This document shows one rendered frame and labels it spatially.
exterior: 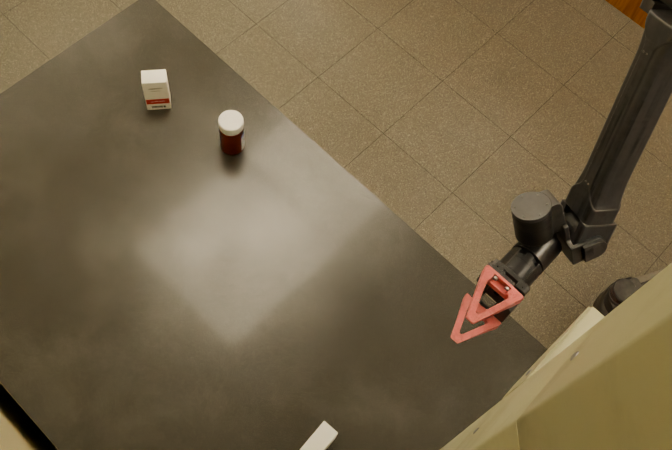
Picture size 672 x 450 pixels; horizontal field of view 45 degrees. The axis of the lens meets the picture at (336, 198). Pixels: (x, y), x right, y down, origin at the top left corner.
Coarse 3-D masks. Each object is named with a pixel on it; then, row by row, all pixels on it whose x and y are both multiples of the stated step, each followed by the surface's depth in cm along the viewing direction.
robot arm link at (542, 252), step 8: (552, 240) 120; (528, 248) 120; (536, 248) 120; (544, 248) 120; (552, 248) 120; (560, 248) 121; (536, 256) 119; (544, 256) 120; (552, 256) 121; (544, 264) 120
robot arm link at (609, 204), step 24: (648, 0) 105; (648, 24) 104; (648, 48) 104; (648, 72) 105; (624, 96) 109; (648, 96) 107; (624, 120) 109; (648, 120) 109; (600, 144) 114; (624, 144) 111; (600, 168) 114; (624, 168) 114; (576, 192) 119; (600, 192) 115; (576, 216) 121; (600, 216) 117; (576, 240) 120
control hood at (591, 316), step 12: (588, 312) 86; (576, 324) 85; (588, 324) 85; (564, 336) 85; (576, 336) 84; (552, 348) 84; (564, 348) 84; (540, 360) 86; (528, 372) 86; (516, 384) 88; (504, 396) 90
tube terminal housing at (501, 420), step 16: (560, 352) 72; (544, 368) 73; (528, 384) 75; (544, 384) 62; (512, 400) 76; (528, 400) 63; (496, 416) 78; (512, 416) 64; (464, 432) 102; (480, 432) 79; (496, 432) 65; (512, 432) 61; (448, 448) 104; (464, 448) 81; (480, 448) 69; (496, 448) 65; (512, 448) 60
